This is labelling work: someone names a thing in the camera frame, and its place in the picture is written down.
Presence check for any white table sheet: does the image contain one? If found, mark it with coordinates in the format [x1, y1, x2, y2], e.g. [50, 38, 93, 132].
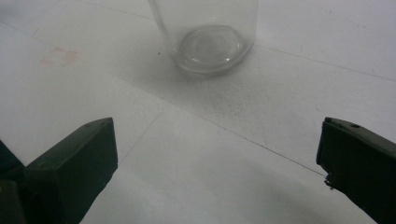
[0, 0, 396, 224]

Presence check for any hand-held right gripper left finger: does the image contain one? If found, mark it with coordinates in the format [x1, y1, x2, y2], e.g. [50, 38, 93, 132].
[22, 117, 119, 224]

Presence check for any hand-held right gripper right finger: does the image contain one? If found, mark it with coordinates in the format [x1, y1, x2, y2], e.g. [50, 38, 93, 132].
[316, 117, 396, 224]

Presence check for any clear glass jar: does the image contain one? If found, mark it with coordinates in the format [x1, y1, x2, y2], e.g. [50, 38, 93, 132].
[148, 0, 260, 75]

